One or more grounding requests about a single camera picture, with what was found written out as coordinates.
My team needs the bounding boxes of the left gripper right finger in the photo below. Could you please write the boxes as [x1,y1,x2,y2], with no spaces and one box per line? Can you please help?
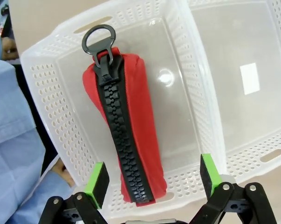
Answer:
[189,153,278,224]

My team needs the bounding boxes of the white perforated plastic basket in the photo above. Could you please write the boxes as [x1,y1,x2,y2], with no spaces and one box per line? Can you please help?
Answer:
[20,0,227,222]
[186,0,281,187]

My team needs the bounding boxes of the person's left hand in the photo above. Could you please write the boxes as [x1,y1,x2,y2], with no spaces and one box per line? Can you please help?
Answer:
[1,37,21,62]

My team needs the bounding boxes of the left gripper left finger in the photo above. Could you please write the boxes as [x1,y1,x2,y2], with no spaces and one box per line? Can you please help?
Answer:
[38,161,110,224]

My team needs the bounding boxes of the person's right hand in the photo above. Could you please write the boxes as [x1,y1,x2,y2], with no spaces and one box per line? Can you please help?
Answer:
[50,157,75,187]

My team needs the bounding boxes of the red zipper pencil pouch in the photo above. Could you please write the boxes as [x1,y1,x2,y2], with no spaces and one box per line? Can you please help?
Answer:
[82,24,168,208]

